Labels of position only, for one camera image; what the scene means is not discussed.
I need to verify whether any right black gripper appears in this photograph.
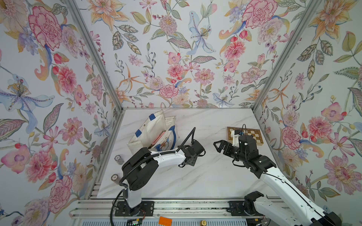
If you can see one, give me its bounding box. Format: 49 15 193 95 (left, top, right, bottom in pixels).
214 140 248 165

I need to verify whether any white canvas tote pouch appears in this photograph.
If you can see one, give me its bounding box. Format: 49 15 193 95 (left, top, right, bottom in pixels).
126 109 179 155

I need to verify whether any long pink utility knife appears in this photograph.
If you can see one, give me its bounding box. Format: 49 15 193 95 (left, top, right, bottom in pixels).
151 131 166 147

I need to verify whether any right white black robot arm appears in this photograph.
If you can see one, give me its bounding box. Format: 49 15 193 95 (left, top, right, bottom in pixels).
214 135 342 226

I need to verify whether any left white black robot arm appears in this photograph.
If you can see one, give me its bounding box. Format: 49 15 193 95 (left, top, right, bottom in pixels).
118 140 206 210

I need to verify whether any wooden folding chess board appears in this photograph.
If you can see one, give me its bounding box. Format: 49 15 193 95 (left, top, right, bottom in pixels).
227 127 264 146

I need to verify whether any orange tag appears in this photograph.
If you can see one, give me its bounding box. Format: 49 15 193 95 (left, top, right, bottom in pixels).
158 217 173 226

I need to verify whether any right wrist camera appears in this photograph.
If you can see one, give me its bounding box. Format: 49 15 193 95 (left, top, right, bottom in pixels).
231 130 243 147

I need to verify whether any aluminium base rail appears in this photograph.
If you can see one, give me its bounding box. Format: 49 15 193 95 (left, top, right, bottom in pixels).
69 198 286 219

